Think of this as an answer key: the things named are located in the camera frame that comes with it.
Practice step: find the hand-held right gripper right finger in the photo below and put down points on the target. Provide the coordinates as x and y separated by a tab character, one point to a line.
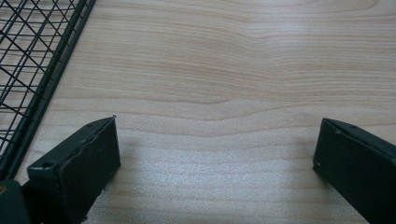
358	165

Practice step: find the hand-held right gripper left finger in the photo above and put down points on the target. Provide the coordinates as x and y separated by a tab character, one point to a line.
77	168

